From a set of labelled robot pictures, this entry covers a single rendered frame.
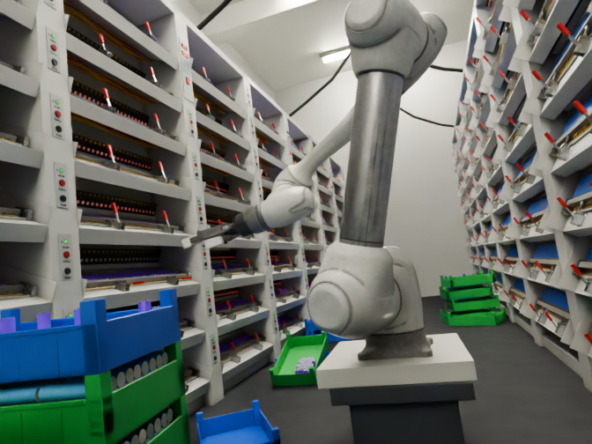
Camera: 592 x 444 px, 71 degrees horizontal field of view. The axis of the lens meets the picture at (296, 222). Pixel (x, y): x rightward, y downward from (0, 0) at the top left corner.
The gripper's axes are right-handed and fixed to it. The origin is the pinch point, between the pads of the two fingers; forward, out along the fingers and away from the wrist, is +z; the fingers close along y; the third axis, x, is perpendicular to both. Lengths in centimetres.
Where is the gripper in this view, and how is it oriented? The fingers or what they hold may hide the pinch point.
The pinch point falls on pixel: (196, 244)
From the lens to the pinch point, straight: 141.8
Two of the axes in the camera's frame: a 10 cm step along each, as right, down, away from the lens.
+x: -3.2, -9.3, 1.7
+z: -9.0, 3.6, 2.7
